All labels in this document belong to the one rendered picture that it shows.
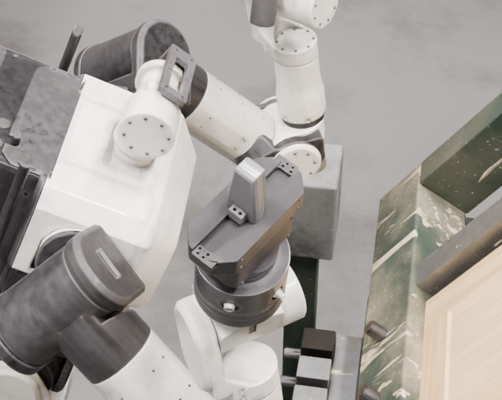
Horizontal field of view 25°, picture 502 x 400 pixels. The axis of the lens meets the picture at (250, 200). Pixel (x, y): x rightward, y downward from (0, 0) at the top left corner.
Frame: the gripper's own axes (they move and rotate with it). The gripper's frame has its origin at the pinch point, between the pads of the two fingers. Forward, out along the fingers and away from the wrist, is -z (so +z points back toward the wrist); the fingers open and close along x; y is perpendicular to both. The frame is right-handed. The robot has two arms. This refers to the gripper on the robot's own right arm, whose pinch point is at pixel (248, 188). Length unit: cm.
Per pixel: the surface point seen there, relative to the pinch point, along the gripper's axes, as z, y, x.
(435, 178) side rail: 87, -9, 67
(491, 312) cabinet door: 67, 15, 41
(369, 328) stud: 83, 1, 35
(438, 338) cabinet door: 77, 10, 38
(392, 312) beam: 84, 1, 41
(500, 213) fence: 66, 7, 56
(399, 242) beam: 89, -6, 54
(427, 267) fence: 81, 2, 49
